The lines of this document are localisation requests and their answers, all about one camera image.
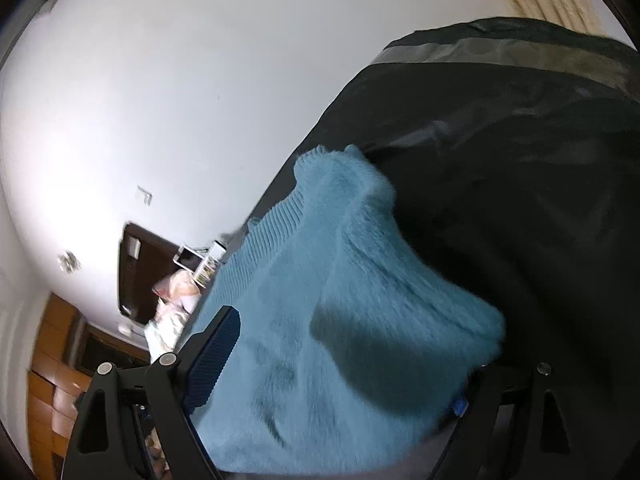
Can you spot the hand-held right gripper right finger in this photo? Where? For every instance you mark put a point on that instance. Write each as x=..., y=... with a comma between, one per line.
x=505, y=410

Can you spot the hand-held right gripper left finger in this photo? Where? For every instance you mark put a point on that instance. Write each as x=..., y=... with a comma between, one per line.
x=212, y=357

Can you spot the blue fuzzy sweater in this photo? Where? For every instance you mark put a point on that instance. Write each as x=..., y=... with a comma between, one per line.
x=325, y=320

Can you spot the light patterned bedding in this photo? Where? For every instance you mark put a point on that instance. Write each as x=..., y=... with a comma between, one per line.
x=162, y=330

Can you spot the pink pillow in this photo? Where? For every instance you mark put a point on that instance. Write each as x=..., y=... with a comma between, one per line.
x=177, y=287

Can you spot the white printed bottle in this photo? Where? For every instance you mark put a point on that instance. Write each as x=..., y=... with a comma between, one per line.
x=210, y=262

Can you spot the dark wooden headboard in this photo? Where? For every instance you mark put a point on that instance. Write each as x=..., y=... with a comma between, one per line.
x=137, y=275

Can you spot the wooden wardrobe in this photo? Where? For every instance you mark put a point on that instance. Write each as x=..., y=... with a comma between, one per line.
x=55, y=385

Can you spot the black jacket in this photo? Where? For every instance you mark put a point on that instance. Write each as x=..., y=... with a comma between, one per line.
x=500, y=185

